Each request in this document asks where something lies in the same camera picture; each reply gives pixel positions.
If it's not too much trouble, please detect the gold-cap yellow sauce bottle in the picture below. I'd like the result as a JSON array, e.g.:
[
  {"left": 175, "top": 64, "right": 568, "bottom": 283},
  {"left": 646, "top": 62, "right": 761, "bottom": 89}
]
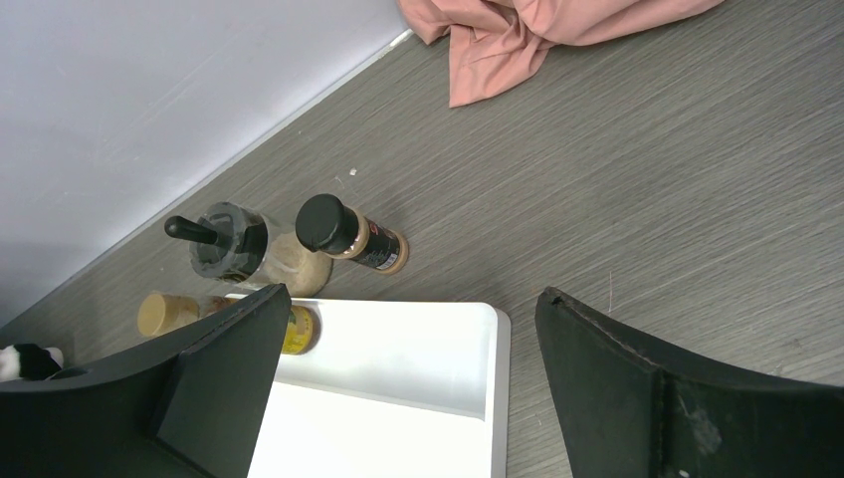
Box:
[{"left": 136, "top": 292, "right": 320, "bottom": 356}]

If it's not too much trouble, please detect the small black-cap spice bottle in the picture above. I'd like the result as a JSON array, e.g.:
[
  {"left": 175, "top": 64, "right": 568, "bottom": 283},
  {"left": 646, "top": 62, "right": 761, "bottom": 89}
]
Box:
[{"left": 295, "top": 193, "right": 410, "bottom": 275}]

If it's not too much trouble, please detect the pink cloth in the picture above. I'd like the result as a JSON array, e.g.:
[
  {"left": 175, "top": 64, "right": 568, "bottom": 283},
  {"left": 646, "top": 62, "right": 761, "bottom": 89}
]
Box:
[{"left": 398, "top": 0, "right": 719, "bottom": 108}]

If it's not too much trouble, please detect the white divided plastic tray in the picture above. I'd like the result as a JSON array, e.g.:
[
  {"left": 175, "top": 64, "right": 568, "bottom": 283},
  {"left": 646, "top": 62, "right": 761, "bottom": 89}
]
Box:
[{"left": 249, "top": 299, "right": 511, "bottom": 477}]

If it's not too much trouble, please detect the black white checkered blanket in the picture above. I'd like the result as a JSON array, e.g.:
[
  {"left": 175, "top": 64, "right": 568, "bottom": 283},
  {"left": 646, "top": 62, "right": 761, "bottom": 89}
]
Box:
[{"left": 0, "top": 344, "right": 64, "bottom": 382}]

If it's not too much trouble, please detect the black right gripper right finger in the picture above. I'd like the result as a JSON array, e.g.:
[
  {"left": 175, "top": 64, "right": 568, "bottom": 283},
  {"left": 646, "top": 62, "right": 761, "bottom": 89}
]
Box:
[{"left": 534, "top": 288, "right": 843, "bottom": 477}]

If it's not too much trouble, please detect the taped black-lid grinder jar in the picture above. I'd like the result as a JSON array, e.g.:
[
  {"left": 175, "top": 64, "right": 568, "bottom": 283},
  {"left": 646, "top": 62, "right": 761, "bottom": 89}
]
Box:
[{"left": 164, "top": 202, "right": 332, "bottom": 298}]

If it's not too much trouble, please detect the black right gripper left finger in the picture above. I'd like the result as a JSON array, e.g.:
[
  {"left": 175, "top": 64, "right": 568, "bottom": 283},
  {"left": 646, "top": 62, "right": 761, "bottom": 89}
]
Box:
[{"left": 1, "top": 285, "right": 292, "bottom": 477}]

